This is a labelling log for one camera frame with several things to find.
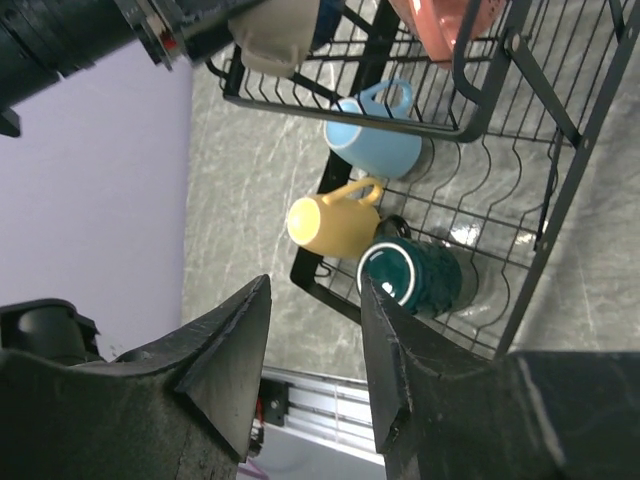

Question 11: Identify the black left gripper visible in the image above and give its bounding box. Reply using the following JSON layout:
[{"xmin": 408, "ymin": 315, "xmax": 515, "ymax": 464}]
[{"xmin": 1, "ymin": 0, "xmax": 261, "ymax": 138}]

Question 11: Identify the light blue mug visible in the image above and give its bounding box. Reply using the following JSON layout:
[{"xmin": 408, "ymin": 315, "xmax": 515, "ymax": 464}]
[{"xmin": 324, "ymin": 79, "xmax": 422, "ymax": 179}]

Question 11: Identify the aluminium front rail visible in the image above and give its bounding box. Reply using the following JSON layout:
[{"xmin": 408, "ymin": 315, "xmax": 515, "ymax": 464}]
[{"xmin": 262, "ymin": 367, "xmax": 380, "ymax": 463}]

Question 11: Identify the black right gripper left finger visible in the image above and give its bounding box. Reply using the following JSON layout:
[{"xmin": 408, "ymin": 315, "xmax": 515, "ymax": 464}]
[{"xmin": 1, "ymin": 275, "xmax": 272, "ymax": 479}]

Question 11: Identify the black wire dish rack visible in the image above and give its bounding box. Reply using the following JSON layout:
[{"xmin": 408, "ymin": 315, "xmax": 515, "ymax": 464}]
[{"xmin": 206, "ymin": 1, "xmax": 639, "ymax": 357}]

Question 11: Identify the grey-green ceramic mug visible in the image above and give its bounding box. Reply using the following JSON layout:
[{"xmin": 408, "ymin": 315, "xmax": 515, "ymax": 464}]
[{"xmin": 228, "ymin": 0, "xmax": 320, "ymax": 78}]

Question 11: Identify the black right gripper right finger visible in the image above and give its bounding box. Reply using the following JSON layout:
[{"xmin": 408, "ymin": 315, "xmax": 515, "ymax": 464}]
[{"xmin": 361, "ymin": 279, "xmax": 639, "ymax": 479}]

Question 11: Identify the pink mug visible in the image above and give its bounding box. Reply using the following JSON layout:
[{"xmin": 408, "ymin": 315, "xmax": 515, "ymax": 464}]
[{"xmin": 387, "ymin": 0, "xmax": 506, "ymax": 71}]

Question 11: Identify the dark green mug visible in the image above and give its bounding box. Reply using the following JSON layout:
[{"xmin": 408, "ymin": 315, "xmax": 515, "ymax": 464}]
[{"xmin": 356, "ymin": 214, "xmax": 463, "ymax": 317}]

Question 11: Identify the cream yellow mug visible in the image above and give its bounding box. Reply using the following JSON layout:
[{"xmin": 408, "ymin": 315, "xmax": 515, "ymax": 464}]
[{"xmin": 287, "ymin": 177, "xmax": 383, "ymax": 259}]

